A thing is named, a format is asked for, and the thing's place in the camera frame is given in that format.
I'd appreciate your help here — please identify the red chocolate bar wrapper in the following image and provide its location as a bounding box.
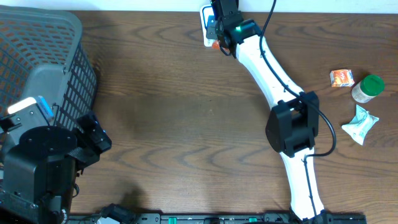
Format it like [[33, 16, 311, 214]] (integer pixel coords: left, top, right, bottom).
[[211, 40, 229, 53]]

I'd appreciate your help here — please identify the small orange snack box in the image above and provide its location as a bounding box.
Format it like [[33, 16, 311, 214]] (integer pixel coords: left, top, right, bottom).
[[330, 69, 355, 87]]

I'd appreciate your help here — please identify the green lid jar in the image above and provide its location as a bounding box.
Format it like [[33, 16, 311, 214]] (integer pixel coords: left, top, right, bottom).
[[351, 75, 385, 103]]

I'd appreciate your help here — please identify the white teal wipes packet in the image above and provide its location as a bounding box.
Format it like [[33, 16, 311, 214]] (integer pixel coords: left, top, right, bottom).
[[341, 105, 379, 145]]

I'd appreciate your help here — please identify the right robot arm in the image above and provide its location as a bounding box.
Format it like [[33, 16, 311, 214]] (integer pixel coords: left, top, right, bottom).
[[200, 1, 324, 223]]

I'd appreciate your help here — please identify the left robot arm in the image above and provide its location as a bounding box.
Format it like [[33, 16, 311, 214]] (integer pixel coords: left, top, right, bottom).
[[1, 111, 112, 223]]

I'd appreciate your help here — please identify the grey plastic mesh basket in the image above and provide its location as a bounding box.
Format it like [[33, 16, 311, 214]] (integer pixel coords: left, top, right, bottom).
[[1, 6, 98, 130]]

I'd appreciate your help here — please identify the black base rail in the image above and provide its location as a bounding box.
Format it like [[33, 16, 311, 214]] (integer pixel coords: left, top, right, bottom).
[[67, 203, 367, 224]]

